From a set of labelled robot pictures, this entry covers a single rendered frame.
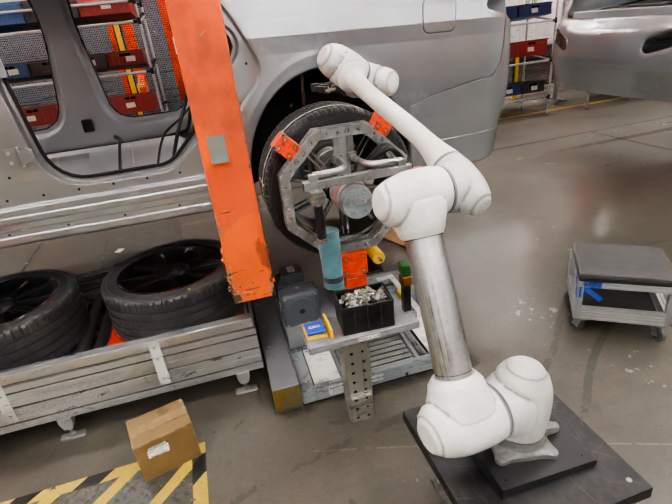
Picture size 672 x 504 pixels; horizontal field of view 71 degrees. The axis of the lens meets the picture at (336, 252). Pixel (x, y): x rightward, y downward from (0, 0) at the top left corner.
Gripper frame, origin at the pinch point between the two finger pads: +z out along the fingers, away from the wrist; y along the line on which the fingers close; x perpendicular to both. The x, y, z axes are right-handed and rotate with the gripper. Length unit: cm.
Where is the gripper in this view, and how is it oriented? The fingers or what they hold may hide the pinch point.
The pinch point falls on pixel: (317, 87)
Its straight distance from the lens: 196.5
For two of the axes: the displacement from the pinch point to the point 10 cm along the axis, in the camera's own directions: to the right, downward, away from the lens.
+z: -6.4, -2.2, 7.4
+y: 7.4, -4.6, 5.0
